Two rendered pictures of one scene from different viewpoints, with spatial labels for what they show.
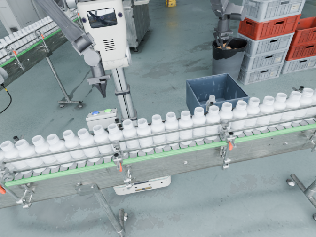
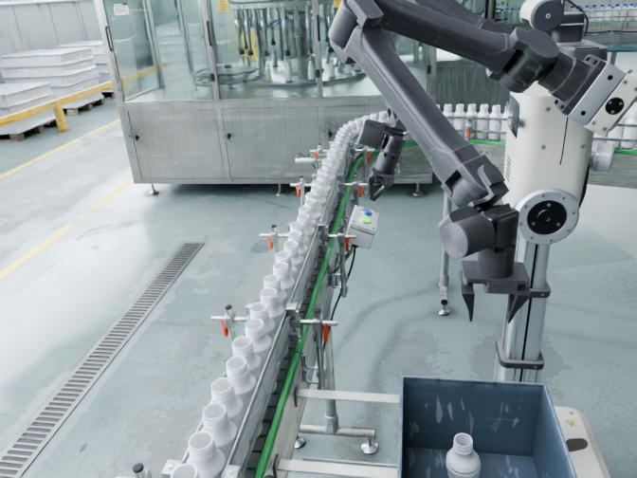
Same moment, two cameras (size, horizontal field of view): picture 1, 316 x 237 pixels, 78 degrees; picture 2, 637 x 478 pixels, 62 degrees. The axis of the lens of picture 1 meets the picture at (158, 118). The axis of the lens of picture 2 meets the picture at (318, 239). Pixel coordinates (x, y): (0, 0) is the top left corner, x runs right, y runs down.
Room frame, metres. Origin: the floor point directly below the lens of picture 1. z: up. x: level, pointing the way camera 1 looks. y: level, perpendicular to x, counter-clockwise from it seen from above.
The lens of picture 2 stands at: (0.98, -1.22, 1.76)
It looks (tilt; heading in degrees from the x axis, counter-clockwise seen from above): 25 degrees down; 105
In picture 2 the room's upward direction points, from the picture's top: 4 degrees counter-clockwise
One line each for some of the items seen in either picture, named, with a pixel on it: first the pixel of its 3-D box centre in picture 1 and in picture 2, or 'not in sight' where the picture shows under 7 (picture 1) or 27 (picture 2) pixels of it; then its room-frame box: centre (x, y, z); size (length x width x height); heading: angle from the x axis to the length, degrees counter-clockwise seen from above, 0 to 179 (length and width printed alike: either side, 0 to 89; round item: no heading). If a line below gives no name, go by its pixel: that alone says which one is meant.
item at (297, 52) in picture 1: (298, 45); not in sight; (2.82, -2.30, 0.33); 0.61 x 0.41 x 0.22; 97
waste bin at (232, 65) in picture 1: (226, 65); not in sight; (2.52, -1.07, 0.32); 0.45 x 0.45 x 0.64
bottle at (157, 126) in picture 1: (158, 131); (298, 261); (0.59, 0.01, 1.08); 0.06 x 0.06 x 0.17
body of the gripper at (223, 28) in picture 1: (223, 26); (495, 260); (1.06, -0.41, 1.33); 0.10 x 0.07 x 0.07; 5
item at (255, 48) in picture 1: (262, 40); not in sight; (2.66, -1.61, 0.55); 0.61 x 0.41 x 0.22; 101
